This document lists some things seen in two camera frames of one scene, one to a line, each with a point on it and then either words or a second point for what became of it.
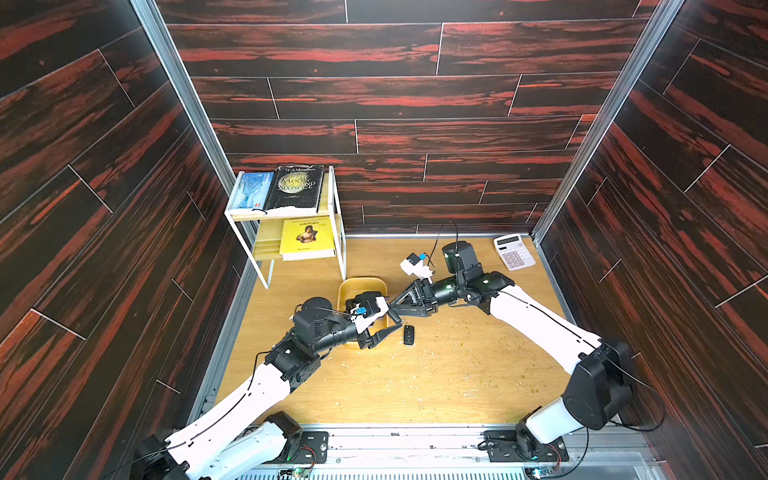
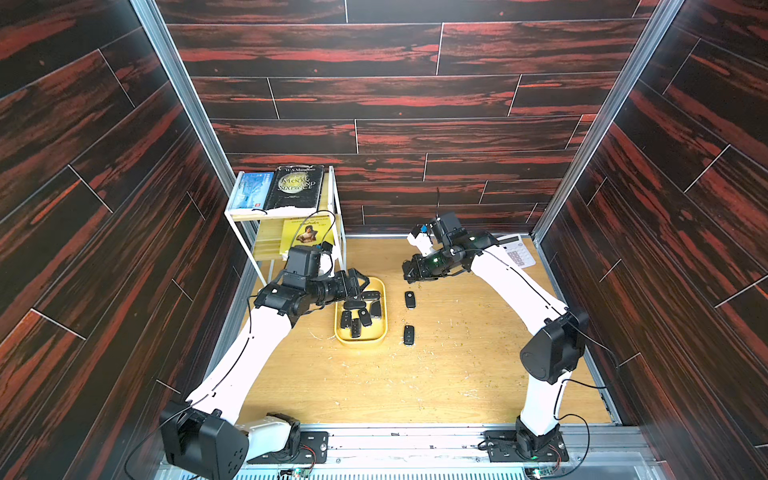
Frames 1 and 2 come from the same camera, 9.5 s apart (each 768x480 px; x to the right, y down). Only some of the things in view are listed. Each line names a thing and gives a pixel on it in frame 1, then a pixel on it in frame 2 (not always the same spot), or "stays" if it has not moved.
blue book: (253, 190) stays
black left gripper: (373, 339) to (340, 286)
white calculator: (514, 251) stays
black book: (295, 186) stays
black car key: (409, 335) stays
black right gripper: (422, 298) to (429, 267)
